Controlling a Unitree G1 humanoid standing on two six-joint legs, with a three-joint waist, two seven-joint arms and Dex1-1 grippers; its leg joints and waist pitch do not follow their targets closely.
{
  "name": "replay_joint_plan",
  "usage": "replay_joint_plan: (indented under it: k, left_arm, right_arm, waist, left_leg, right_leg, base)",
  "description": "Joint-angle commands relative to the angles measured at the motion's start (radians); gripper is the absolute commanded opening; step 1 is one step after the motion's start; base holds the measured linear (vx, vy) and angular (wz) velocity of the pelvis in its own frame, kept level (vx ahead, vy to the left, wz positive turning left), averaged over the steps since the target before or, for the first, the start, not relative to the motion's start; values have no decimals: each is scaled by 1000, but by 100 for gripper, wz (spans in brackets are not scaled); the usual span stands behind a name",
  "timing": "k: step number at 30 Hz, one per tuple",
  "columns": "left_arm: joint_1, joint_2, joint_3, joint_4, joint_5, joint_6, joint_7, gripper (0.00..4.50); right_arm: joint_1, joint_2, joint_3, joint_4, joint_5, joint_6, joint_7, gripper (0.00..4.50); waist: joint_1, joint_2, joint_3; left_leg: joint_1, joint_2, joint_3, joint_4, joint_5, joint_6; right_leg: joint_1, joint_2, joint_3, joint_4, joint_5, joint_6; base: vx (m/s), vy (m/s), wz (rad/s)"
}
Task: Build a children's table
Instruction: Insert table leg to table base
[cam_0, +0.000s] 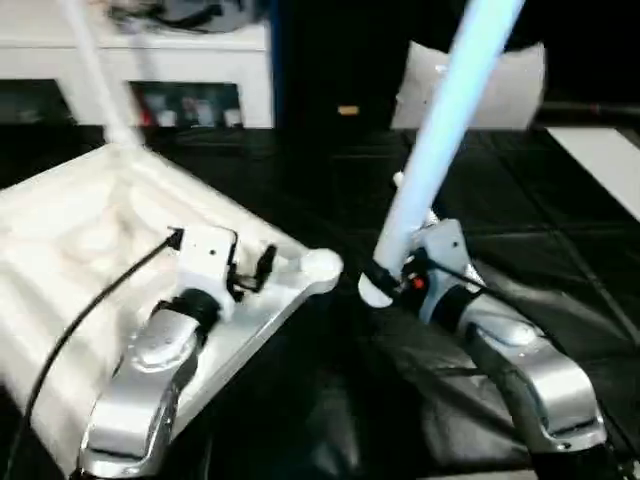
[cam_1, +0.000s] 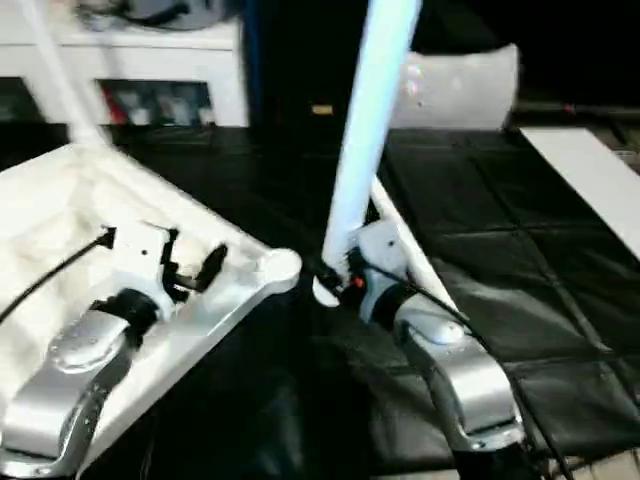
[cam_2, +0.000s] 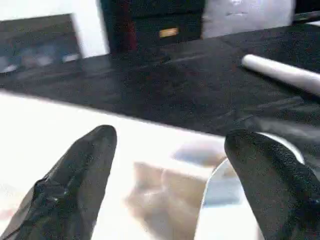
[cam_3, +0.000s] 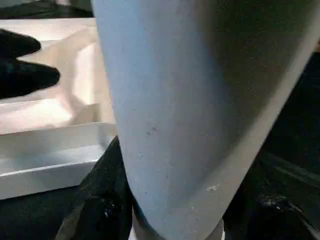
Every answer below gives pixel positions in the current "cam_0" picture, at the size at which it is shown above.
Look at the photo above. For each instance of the white plastic table leg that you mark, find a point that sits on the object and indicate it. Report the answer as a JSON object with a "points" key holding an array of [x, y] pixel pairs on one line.
{"points": [[95, 65], [398, 178], [435, 125]]}

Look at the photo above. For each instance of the white plastic table top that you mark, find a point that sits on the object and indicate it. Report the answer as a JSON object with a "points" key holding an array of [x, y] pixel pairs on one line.
{"points": [[75, 225]]}

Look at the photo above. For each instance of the black work mat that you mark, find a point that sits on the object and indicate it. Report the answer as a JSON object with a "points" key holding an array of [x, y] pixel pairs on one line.
{"points": [[550, 225]]}

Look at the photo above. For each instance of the black box with yellow label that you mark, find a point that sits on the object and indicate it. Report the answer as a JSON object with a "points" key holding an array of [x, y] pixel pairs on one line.
{"points": [[310, 75]]}

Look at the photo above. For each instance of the white glass-door cabinet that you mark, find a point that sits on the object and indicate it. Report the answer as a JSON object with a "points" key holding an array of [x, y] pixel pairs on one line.
{"points": [[200, 55]]}

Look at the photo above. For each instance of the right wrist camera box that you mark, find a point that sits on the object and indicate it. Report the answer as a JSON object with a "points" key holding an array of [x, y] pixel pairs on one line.
{"points": [[445, 240]]}

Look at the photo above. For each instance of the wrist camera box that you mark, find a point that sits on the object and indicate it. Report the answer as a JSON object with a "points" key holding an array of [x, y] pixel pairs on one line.
{"points": [[445, 240], [205, 255]]}

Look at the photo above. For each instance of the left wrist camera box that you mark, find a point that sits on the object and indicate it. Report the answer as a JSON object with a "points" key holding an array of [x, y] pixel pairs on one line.
{"points": [[205, 255]]}

